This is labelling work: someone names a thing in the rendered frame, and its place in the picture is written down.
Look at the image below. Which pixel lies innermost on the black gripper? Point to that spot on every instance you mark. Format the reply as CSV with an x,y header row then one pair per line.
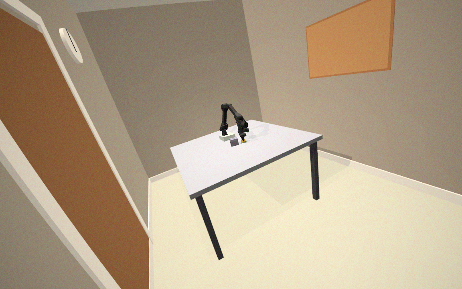
x,y
240,131

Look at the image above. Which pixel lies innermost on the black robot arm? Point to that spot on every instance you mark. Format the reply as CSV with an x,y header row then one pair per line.
x,y
238,117

